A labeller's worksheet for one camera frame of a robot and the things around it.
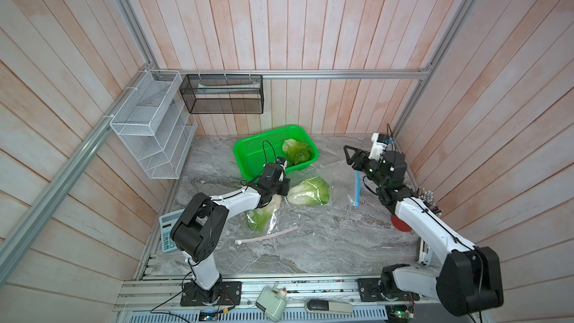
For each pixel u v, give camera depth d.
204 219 0.52
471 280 0.40
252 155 1.10
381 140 0.69
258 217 0.86
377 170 0.67
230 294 0.73
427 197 0.76
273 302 0.68
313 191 0.88
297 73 0.98
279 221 0.89
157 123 0.72
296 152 1.01
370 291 0.73
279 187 0.83
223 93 0.89
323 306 0.67
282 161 0.84
